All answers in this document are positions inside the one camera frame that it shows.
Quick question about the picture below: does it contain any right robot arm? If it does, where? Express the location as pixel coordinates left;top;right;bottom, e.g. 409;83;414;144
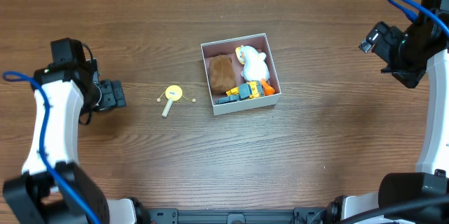
323;0;448;223

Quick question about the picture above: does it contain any blue left cable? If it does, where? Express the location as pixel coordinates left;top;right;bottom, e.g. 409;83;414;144
1;71;102;224

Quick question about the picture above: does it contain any white plush duck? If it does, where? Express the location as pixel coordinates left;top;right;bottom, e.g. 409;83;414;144
236;46;275;95

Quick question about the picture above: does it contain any yellow toy truck grey cannon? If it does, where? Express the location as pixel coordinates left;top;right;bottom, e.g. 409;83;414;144
215;81;264;105

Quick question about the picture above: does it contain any white cardboard box pink inside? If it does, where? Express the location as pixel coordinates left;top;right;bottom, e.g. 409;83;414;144
201;33;282;116

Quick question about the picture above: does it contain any yellow rattle drum toy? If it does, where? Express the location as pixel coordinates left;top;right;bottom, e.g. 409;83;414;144
156;85;196;118

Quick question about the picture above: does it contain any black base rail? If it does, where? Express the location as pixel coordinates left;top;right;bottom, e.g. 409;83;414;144
147;207;331;224

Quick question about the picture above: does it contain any brown furry plush toy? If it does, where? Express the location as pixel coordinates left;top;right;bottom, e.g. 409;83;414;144
209;55;236;95

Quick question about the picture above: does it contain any thick black cable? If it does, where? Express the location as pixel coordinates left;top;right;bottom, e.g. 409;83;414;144
336;195;449;224

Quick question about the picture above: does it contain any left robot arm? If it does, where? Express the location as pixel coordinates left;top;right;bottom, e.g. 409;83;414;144
3;38;138;223

